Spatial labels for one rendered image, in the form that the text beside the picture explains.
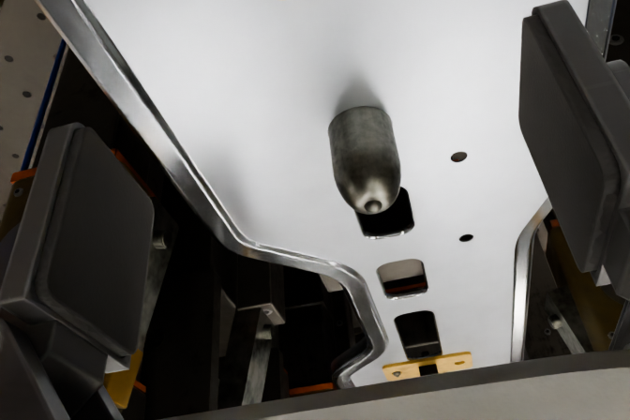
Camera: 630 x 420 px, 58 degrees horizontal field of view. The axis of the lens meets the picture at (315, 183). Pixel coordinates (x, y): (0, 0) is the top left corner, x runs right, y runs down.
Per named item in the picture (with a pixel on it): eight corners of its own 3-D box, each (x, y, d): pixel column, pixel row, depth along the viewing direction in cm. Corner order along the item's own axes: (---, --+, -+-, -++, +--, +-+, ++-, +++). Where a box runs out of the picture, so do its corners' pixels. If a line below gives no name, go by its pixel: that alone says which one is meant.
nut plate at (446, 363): (471, 350, 52) (473, 363, 52) (472, 364, 55) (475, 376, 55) (381, 365, 54) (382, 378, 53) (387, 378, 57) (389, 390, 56)
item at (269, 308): (276, 89, 65) (286, 324, 47) (250, 95, 66) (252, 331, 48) (264, 63, 62) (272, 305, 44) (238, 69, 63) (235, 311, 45)
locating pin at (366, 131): (391, 121, 30) (413, 223, 26) (333, 135, 31) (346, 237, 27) (382, 77, 28) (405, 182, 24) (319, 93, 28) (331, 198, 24)
